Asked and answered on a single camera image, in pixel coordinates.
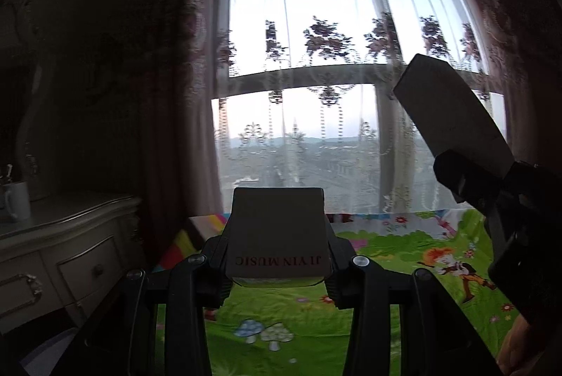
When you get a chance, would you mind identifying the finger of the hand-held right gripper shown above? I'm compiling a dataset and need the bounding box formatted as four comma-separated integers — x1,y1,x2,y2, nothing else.
432,151,534,215

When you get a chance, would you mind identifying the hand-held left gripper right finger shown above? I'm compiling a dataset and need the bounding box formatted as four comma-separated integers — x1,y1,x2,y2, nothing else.
322,238,501,376

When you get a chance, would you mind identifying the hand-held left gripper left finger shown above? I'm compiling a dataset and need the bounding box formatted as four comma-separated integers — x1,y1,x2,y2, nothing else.
66,236,233,376

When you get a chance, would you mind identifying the grey box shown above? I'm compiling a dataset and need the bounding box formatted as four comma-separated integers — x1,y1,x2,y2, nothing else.
393,53,515,179

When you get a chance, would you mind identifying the white box with red lettering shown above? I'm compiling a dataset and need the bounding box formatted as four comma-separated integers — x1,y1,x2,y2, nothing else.
222,187,333,288

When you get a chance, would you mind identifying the person's right hand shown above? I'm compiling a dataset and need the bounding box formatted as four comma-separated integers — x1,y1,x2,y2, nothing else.
496,312,538,374

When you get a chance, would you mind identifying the colourful block quilt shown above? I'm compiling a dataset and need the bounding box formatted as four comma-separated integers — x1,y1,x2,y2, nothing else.
151,229,207,271

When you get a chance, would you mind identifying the colourful striped pillow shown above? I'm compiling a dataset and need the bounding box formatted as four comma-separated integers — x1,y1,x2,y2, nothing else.
188,213,233,249

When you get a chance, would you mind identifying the green cartoon printed bedsheet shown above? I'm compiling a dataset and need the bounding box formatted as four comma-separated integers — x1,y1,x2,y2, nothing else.
153,209,528,376

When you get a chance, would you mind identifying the cream dresser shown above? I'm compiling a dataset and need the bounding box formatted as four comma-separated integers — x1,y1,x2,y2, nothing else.
0,192,145,335

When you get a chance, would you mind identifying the pink curtain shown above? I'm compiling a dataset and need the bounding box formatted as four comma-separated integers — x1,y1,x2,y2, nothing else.
421,0,562,166
145,0,233,245

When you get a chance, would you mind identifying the white mug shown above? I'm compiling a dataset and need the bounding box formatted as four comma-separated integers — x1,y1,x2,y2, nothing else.
0,180,32,223

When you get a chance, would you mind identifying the white lace curtain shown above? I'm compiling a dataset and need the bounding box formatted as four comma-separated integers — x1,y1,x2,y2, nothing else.
211,0,510,214

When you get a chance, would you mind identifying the window frame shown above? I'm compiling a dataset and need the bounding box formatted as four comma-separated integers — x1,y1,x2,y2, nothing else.
211,0,505,214

